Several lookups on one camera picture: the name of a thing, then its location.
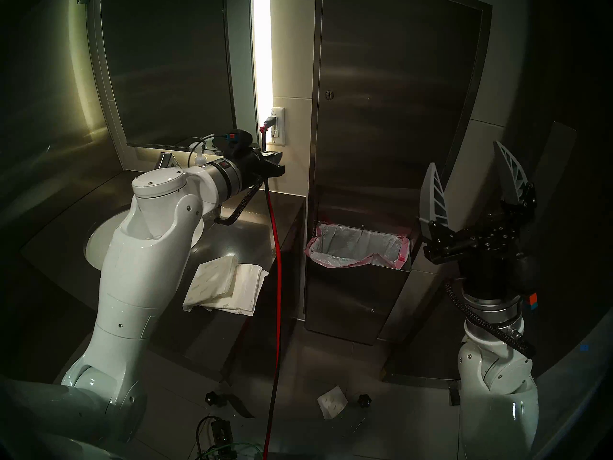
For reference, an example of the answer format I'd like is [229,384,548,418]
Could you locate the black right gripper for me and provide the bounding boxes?
[419,140,542,300]

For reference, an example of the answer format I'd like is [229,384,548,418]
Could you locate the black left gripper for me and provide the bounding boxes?
[237,147,286,190]

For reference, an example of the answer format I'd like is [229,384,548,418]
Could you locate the wrapped printed paper towel pack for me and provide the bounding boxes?
[182,254,238,313]

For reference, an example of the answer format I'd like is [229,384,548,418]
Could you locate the plain folded paper towel stack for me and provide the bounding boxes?
[204,264,270,317]

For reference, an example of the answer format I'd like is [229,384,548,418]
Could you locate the stainless towel dispenser door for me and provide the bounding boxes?
[321,0,484,210]

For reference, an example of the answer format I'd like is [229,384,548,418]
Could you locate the stainless waste bin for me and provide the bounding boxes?
[304,223,413,345]

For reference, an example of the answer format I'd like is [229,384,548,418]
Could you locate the white round sink basin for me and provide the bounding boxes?
[84,207,205,272]

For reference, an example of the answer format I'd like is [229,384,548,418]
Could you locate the dark vanity counter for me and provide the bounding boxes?
[19,169,307,385]

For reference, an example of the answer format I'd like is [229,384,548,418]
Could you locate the crumpled white paper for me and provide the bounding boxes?
[318,386,349,420]

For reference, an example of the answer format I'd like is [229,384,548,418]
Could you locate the black electronics box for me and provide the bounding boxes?
[211,418,235,457]

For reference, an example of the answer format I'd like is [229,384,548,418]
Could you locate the braided black left arm cable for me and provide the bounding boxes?
[214,176,265,226]

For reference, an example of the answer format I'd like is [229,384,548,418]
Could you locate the braided black arm cable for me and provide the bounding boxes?
[214,176,265,226]
[444,282,536,360]

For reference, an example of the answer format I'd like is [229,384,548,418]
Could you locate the white wall outlet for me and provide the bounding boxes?
[265,107,286,147]

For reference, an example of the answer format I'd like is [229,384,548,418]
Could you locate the vertical wall light strip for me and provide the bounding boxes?
[252,0,273,124]

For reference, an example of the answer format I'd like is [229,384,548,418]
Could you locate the framed wall mirror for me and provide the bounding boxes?
[86,0,261,160]

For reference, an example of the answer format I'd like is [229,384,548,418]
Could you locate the red cable with black plug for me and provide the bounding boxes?
[259,115,283,460]

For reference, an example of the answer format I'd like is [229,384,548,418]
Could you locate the braided black right arm cable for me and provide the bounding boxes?
[444,282,536,360]

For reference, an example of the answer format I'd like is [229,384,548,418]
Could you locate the stainless steel wall panel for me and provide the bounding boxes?
[304,0,494,345]

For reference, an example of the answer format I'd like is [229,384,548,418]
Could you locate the thin green cable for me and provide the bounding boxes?
[194,442,264,460]

